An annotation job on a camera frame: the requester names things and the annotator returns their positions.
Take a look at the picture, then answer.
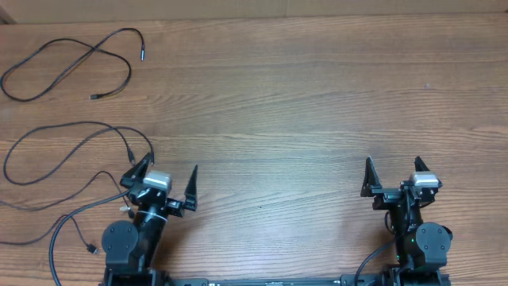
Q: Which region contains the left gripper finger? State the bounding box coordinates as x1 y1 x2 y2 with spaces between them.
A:
120 153 152 188
184 165 198 211

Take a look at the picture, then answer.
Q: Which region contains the black usb cable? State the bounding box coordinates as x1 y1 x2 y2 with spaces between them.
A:
2 121 156 186
0 27 146 103
0 170 137 256

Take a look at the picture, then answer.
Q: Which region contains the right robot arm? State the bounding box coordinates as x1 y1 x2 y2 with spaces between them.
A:
353 157 453 285

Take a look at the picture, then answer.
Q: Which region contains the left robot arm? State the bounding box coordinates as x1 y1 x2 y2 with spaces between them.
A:
102 154 198 286

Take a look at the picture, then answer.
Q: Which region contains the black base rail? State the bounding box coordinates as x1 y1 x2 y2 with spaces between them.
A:
99 273 452 286

